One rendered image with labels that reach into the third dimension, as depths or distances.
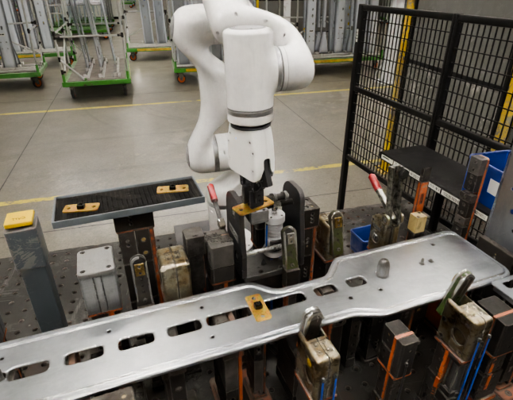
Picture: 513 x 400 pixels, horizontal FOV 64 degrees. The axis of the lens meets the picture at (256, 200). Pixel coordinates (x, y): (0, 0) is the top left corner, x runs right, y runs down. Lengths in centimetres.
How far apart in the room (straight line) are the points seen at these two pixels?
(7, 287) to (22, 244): 60
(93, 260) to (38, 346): 20
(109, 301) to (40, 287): 26
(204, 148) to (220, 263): 37
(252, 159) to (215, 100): 48
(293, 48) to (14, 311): 125
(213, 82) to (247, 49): 49
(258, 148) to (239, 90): 11
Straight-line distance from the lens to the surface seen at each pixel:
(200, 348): 90
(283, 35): 80
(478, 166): 138
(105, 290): 99
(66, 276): 168
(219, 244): 104
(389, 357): 102
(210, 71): 116
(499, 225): 134
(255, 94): 71
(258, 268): 114
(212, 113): 121
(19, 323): 156
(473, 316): 100
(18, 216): 115
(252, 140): 73
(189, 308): 99
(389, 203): 120
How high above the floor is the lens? 167
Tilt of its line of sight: 29 degrees down
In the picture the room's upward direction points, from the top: straight up
